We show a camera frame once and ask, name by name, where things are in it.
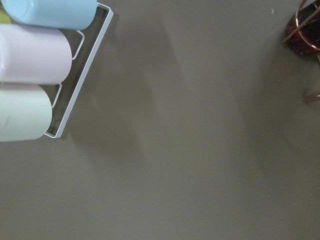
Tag pale green cup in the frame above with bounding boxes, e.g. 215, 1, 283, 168
0, 83, 52, 142

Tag light blue cup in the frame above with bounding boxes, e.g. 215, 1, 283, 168
1, 0, 98, 30

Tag lilac pink cup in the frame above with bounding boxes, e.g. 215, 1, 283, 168
0, 23, 73, 85

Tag yellow cup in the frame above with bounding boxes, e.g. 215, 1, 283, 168
0, 8, 11, 24

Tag white wire cup rack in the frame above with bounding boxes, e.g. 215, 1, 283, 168
42, 2, 114, 139

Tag copper wire bottle rack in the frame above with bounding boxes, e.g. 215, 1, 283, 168
281, 0, 320, 104

